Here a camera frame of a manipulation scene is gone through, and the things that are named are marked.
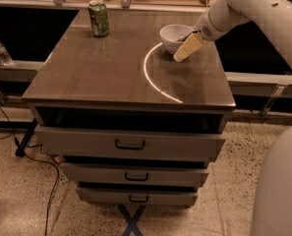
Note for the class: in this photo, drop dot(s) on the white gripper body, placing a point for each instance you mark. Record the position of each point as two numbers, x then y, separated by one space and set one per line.
206 26

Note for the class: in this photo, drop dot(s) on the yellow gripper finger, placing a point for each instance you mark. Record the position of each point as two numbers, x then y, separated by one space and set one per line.
192 43

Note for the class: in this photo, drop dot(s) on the black rxbar chocolate bar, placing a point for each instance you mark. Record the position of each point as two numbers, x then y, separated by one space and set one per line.
183 38

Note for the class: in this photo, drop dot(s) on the white bowl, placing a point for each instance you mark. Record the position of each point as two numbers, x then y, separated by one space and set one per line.
169 34

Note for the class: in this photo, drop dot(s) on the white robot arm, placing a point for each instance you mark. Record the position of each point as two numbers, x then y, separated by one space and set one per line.
272 211

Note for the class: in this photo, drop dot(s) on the green soda can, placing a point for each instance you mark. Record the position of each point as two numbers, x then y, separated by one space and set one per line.
98 18

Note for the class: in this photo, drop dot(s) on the grey drawer cabinet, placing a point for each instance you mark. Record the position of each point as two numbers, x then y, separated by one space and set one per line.
127 81

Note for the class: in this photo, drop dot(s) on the top grey drawer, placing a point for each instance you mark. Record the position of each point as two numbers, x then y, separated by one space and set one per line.
131 145

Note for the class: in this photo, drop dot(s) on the grey drawer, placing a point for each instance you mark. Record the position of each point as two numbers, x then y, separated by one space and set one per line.
131 145
153 198
134 175

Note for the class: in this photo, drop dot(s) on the middle grey drawer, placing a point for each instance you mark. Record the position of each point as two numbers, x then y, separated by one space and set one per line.
134 175

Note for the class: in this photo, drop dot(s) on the bottom grey drawer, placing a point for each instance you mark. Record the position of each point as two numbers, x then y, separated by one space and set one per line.
153 198

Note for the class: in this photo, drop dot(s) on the clear water bottle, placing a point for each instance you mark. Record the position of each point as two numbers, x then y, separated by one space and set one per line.
5 57

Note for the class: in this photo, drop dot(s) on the black table leg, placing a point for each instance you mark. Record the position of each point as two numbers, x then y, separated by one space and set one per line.
21 145

